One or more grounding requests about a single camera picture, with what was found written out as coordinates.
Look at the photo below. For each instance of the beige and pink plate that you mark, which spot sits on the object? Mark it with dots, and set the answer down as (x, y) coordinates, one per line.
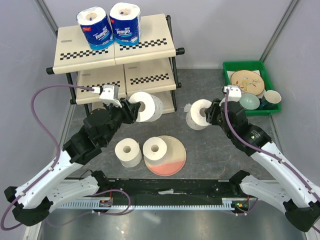
(175, 159)

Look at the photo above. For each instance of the green plastic bin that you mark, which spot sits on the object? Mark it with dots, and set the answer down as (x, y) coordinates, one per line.
(251, 65)

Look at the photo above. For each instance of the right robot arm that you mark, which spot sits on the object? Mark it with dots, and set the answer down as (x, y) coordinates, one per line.
(300, 200)

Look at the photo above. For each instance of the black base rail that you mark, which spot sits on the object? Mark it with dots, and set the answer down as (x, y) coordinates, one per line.
(170, 192)

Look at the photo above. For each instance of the beige plate with bird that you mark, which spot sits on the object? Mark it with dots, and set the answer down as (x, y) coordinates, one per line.
(248, 81)

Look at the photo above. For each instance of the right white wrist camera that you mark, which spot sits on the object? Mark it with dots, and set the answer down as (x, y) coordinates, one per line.
(234, 93)

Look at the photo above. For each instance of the light teal ceramic bowl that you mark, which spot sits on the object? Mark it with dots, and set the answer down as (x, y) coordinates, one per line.
(249, 101)

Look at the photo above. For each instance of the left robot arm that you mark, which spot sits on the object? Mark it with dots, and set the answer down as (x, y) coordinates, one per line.
(32, 202)

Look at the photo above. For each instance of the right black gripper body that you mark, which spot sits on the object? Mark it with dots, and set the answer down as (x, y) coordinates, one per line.
(215, 116)

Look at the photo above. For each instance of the plain white roll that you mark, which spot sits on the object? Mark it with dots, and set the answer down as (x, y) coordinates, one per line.
(154, 151)
(128, 152)

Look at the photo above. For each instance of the blue paper towel roll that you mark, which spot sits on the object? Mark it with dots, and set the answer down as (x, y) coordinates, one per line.
(125, 22)

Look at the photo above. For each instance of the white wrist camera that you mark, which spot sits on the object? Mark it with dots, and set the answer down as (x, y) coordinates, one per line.
(234, 93)
(108, 94)

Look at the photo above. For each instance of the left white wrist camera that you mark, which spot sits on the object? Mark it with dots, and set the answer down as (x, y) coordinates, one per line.
(108, 94)

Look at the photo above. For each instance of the white roll with pink core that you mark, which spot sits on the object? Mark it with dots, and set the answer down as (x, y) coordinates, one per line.
(195, 114)

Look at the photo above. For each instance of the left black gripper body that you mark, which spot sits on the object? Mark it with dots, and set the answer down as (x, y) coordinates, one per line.
(120, 115)

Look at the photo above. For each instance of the white roll with dotted print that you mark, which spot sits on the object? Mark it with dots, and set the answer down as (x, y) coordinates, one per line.
(151, 109)

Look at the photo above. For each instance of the beige three-tier shelf rack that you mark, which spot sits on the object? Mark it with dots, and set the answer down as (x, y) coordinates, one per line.
(148, 66)

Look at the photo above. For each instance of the dark teal mug white inside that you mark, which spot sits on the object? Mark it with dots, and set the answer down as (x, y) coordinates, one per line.
(270, 100)

